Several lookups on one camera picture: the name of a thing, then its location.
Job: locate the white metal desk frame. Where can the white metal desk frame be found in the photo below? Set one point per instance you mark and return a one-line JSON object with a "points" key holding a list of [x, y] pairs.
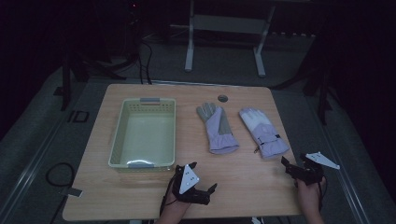
{"points": [[229, 24]]}

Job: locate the pale green plastic basket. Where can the pale green plastic basket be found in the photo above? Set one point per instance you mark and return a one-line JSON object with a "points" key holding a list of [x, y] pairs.
{"points": [[146, 137]]}

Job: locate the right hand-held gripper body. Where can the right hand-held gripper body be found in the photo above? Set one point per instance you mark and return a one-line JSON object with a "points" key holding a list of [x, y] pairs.
{"points": [[311, 174]]}

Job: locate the grey tape piece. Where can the grey tape piece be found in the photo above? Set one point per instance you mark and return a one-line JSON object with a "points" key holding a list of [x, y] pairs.
{"points": [[73, 192]]}

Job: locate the purple glove with white fingers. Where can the purple glove with white fingers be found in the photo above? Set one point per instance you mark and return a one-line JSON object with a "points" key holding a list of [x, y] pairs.
{"points": [[264, 130]]}

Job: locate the person's right hand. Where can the person's right hand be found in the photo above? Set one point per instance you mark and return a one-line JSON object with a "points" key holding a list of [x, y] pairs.
{"points": [[309, 197]]}

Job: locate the black tripod stand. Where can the black tripod stand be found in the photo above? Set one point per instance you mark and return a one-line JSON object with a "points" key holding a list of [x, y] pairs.
{"points": [[323, 96], [66, 84]]}

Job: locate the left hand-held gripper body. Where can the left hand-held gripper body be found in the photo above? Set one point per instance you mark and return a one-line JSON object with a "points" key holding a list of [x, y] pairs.
{"points": [[188, 180]]}

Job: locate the person's left hand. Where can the person's left hand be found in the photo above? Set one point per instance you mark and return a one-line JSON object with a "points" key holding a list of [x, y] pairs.
{"points": [[176, 207]]}

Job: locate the grey round table grommet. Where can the grey round table grommet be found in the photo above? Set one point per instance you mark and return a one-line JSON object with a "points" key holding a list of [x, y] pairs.
{"points": [[223, 98]]}

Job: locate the white grey glove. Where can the white grey glove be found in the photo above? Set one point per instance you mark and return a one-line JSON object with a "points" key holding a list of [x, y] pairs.
{"points": [[218, 133]]}

